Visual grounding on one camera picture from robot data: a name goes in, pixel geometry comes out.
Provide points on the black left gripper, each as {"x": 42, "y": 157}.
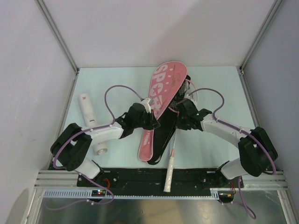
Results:
{"x": 153, "y": 123}

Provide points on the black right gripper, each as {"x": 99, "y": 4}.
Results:
{"x": 179, "y": 125}

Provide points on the pink racket bag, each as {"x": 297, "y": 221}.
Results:
{"x": 164, "y": 85}

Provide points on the white shuttlecock tube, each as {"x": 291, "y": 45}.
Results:
{"x": 100, "y": 148}

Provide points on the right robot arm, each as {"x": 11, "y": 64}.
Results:
{"x": 256, "y": 151}

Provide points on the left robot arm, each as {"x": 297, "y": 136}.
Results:
{"x": 71, "y": 147}

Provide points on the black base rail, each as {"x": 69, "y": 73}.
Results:
{"x": 152, "y": 180}

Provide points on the white slotted cable duct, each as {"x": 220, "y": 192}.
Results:
{"x": 97, "y": 194}

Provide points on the aluminium frame post right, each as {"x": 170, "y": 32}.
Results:
{"x": 269, "y": 19}

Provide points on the aluminium frame post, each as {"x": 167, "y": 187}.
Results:
{"x": 57, "y": 34}
{"x": 269, "y": 19}

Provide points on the aluminium frame post left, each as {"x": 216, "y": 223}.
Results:
{"x": 57, "y": 34}

